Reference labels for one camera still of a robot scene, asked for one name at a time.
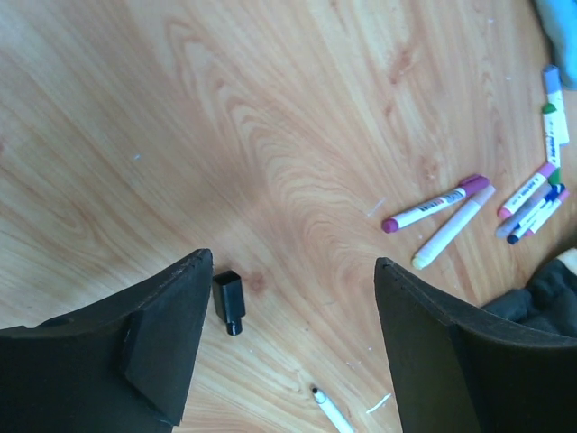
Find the peach cap marker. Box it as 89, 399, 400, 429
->
411, 184, 496, 270

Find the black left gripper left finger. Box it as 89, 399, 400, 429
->
1, 249, 213, 432

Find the purple cap marker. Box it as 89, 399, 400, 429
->
381, 174, 490, 234

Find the pink cap marker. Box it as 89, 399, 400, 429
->
498, 162, 557, 219

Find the lilac cap marker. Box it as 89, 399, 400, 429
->
543, 64, 564, 112

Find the pink end marker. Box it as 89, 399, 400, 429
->
526, 189, 570, 236

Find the black pen cap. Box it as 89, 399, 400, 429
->
212, 270, 246, 336

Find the black marker without cap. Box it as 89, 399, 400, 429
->
311, 386, 355, 433

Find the light blue folded cloth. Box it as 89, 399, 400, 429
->
534, 0, 576, 90

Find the grey marker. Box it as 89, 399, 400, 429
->
496, 183, 553, 239

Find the dark blue marker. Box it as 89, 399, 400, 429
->
507, 183, 565, 244

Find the black floral plush blanket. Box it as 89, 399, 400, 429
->
483, 248, 576, 338

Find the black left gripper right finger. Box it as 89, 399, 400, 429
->
374, 258, 576, 432

